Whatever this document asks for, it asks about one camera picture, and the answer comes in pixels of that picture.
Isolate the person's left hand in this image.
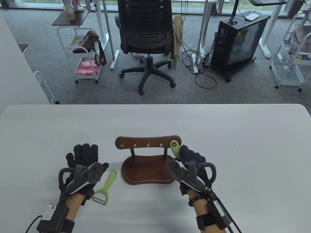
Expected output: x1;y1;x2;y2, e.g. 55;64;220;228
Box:
58;144;109;207

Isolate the person's right hand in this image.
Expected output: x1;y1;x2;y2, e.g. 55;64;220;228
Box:
170;145;216;196

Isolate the green vegetable scraper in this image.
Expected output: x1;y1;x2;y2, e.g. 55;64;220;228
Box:
170;140;181;160
92;170;118;206

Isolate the dark wooden key rack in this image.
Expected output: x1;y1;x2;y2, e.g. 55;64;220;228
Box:
115;135;181;185

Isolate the person's right forearm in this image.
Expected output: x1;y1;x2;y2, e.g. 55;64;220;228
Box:
188;189;227;233

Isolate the black left forearm sensor box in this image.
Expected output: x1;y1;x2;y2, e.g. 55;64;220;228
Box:
26;204;75;233

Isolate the person's left forearm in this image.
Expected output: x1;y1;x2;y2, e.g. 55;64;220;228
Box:
64;194;84;222

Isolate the black right forearm sensor box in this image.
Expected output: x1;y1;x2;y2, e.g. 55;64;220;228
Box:
196;198;242;233

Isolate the grey right hand controller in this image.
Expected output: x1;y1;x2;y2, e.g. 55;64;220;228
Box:
169;159;216;192

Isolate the grey hand controller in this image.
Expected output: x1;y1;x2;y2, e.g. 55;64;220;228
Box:
58;163;104;194
169;159;216;192

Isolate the grey left hand controller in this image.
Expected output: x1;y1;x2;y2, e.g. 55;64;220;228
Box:
58;163;104;194

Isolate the pink bag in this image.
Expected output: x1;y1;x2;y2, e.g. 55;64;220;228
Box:
76;60;100;75

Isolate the black power strip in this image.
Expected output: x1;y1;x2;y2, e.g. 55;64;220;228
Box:
202;52;212;68

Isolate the brown handbag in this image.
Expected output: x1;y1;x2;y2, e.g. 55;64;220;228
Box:
72;31;107;66

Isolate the black computer case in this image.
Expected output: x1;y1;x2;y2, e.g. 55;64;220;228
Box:
210;11;269;83

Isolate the white desk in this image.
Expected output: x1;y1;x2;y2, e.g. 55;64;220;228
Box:
192;0;230;74
258;5;288;58
91;0;120;70

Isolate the beige garment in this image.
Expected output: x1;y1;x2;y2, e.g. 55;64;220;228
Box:
171;15;184;70

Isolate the white rolling cart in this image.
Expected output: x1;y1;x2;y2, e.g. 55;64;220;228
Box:
269;11;311;92

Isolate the white cart with dark top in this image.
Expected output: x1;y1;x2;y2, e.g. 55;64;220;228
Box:
52;10;107;84

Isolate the black office chair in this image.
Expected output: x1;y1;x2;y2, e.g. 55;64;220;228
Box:
114;0;176;95

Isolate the clear plastic drink cup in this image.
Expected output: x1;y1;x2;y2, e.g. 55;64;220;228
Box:
62;5;75;21

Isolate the grey bag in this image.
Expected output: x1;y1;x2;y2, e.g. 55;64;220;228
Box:
288;29;311;55

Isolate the dark raised platform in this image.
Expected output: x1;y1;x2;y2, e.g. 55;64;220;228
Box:
248;0;287;6

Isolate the dark bead bracelet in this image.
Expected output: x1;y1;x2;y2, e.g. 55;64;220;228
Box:
188;194;209;207

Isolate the white cart frame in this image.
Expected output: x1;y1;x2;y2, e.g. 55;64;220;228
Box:
34;71;60;105

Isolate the tangle of black cables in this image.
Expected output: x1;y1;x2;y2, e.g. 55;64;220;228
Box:
179;44;218;89

